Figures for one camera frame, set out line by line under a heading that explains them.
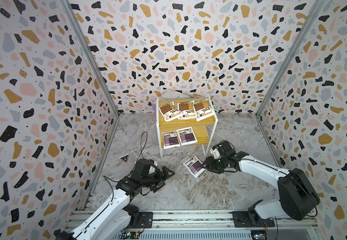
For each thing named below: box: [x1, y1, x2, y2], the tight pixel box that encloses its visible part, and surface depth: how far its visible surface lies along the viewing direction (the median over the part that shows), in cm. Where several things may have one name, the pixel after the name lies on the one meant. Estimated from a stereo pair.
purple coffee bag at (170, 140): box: [162, 131, 181, 150], surface depth 87 cm
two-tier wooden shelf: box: [156, 94, 219, 161], surface depth 77 cm
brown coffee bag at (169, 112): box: [158, 101, 183, 122], surface depth 75 cm
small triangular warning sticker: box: [118, 153, 129, 163], surface depth 99 cm
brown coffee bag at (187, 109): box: [177, 100, 197, 120], surface depth 76 cm
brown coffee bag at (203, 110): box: [193, 99, 216, 122], surface depth 75 cm
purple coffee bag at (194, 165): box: [182, 155, 206, 178], surface depth 94 cm
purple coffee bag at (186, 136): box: [176, 126, 198, 147], surface depth 89 cm
